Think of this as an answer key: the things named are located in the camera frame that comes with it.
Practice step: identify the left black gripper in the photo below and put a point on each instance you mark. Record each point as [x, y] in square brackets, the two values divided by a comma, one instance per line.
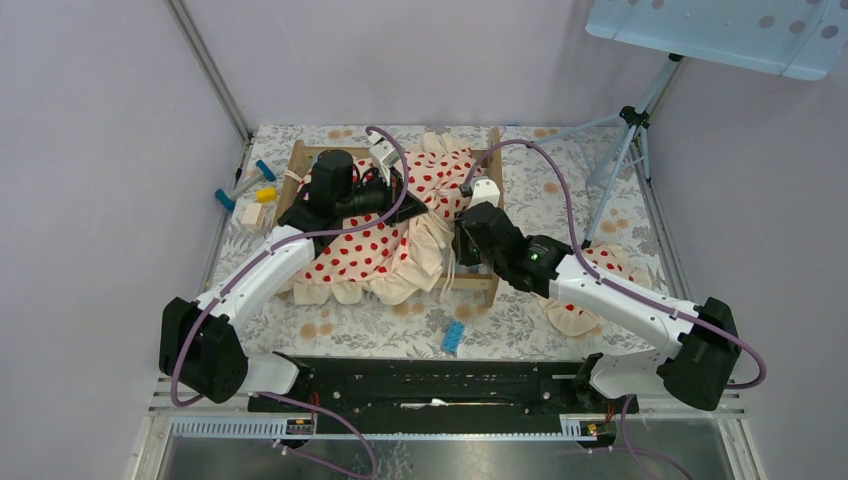
[393, 194]

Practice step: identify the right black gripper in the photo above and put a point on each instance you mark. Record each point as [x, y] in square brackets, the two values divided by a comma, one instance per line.
[462, 256]

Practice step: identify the large strawberry print cushion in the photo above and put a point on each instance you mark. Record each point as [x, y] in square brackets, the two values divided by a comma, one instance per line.
[397, 252]

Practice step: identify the wooden pet bed frame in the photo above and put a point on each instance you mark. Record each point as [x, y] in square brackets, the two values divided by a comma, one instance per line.
[493, 172]

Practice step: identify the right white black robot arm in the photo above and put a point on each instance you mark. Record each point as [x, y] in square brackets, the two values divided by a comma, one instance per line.
[692, 353]

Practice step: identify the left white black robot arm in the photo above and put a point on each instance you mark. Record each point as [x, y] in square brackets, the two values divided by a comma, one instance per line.
[200, 345]

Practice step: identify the yellow toy block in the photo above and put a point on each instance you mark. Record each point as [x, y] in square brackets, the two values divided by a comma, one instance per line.
[266, 195]

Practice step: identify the floral table mat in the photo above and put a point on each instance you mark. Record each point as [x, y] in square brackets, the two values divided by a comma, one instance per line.
[515, 327]

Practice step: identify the blue toy brick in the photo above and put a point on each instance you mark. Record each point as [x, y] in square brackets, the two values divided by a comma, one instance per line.
[453, 337]

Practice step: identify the beige wooden toy block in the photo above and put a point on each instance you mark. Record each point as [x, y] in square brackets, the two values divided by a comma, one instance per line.
[253, 216]

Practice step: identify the small strawberry print pillow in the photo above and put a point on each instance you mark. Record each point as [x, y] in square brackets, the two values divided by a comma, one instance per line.
[573, 320]

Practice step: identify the grey tripod stand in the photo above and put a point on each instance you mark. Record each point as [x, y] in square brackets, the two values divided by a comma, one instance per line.
[630, 147]

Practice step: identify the light blue perforated tray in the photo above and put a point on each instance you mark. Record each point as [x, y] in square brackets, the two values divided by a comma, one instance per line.
[797, 39]

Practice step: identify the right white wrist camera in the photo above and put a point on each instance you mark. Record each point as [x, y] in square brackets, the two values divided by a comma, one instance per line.
[482, 190]

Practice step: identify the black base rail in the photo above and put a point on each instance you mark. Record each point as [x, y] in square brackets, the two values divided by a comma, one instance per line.
[425, 396]

